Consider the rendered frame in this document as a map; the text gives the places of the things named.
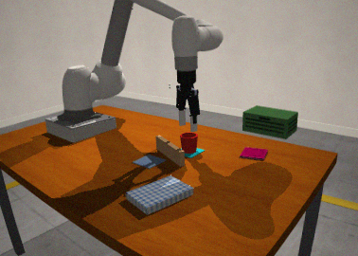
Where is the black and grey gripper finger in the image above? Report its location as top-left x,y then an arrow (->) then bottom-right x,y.
176,85 -> 187,126
184,87 -> 200,132

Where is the red cup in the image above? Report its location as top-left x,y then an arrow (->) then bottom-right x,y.
180,133 -> 198,154

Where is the magenta square coaster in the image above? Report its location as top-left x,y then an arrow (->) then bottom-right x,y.
240,147 -> 268,160

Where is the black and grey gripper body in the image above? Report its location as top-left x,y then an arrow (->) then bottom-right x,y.
177,70 -> 196,97

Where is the blue checkered towel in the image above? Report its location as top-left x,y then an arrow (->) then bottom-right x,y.
126,175 -> 193,214

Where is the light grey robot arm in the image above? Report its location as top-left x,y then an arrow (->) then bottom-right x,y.
57,0 -> 224,123

